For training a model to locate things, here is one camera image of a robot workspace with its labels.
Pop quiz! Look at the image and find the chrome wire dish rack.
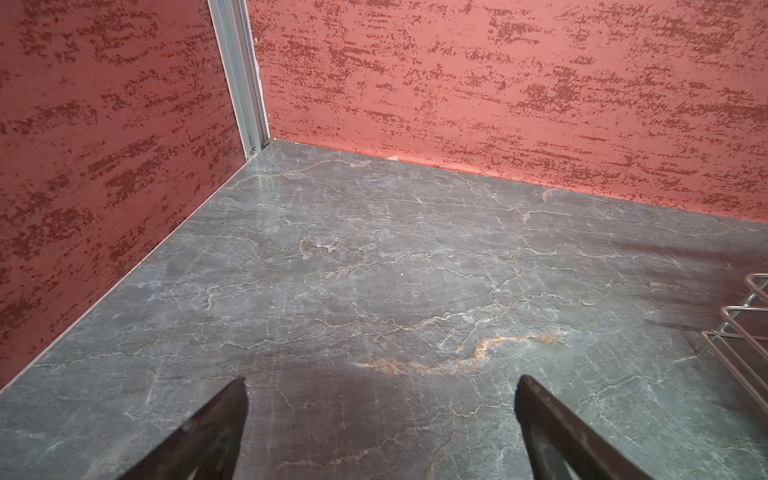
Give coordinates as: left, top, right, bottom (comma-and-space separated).
696, 273, 767, 413

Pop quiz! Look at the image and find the aluminium left corner post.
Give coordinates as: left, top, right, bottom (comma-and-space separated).
208, 0, 272, 162

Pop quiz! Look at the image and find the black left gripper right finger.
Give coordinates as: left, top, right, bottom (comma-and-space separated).
514, 375, 650, 479

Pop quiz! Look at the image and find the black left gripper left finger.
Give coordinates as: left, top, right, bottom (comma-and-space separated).
121, 377, 249, 479

